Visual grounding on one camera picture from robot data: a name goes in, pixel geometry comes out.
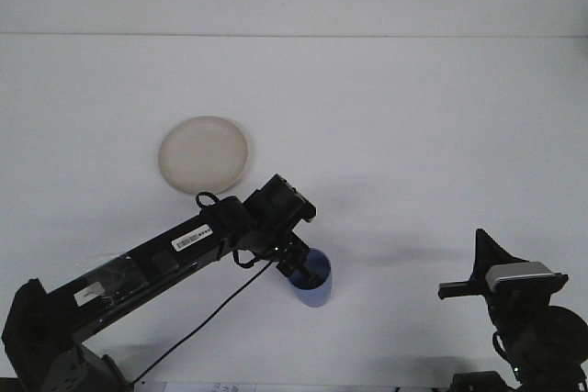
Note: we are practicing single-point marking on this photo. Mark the pale blue cup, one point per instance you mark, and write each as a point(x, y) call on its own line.
point(314, 295)

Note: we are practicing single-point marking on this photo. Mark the pale round plate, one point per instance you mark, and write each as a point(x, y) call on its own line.
point(204, 155)

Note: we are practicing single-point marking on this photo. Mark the white printed paper sheet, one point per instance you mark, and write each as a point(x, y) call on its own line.
point(220, 387)

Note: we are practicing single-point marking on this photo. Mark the black base platform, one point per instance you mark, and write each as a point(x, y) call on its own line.
point(5, 386)

